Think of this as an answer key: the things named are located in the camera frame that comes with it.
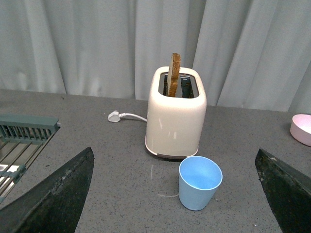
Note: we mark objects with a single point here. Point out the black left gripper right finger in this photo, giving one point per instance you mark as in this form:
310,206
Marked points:
288,192

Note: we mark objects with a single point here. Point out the white toaster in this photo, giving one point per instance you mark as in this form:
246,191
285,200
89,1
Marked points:
174,125

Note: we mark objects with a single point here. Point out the pink bowl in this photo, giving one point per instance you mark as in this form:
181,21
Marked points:
301,128

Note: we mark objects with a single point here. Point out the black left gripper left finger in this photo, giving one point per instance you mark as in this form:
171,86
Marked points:
56,203

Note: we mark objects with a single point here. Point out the blue cup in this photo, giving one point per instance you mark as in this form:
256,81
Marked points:
199,179

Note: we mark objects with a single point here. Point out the green dish rack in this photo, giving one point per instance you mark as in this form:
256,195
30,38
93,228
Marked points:
22,139

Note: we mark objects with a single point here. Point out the grey curtain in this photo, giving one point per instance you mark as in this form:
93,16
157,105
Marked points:
249,53

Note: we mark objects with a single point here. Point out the toast slice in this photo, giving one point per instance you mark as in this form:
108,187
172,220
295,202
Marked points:
173,75

